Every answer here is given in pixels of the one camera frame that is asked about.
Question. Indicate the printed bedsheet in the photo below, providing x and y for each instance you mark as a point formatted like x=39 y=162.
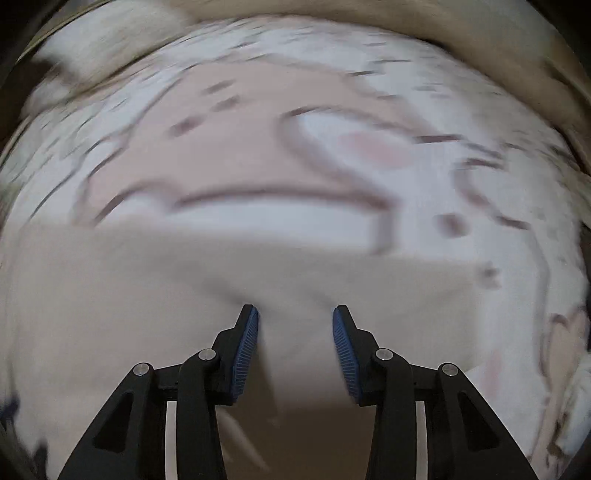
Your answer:
x=258 y=138

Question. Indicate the beige shirt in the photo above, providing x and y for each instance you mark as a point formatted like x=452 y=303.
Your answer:
x=138 y=286

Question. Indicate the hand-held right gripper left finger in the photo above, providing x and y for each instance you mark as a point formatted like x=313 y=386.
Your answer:
x=244 y=350

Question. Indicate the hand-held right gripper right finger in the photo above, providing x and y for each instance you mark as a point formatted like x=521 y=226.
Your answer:
x=344 y=355

